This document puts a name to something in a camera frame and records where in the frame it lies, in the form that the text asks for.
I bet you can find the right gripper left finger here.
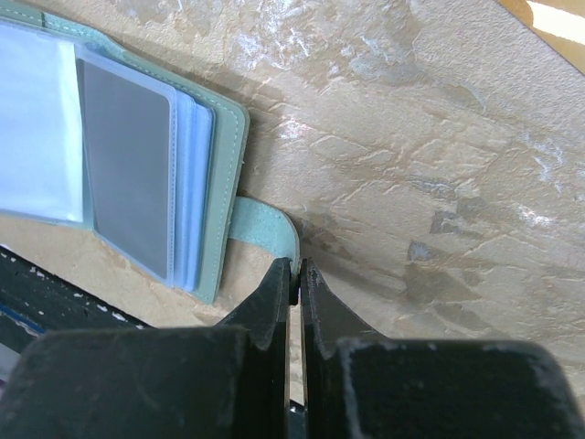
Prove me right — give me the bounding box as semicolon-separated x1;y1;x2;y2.
1;258;291;438

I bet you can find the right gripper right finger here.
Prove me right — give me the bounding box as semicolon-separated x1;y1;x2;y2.
300;260;584;438

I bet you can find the sage green card holder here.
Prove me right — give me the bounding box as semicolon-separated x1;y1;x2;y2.
1;1;300;303

